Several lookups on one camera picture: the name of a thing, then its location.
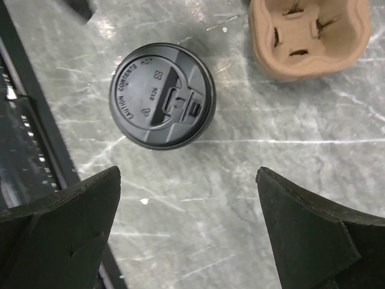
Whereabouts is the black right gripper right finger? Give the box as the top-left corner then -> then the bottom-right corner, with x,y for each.
256,167 -> 384,288

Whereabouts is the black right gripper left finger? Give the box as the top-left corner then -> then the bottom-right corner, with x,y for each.
1,166 -> 121,288

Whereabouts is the black plastic cup lid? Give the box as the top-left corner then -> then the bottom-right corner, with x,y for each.
109,43 -> 217,151

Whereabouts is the brown cardboard cup carrier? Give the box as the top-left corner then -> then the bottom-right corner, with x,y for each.
248,1 -> 371,81

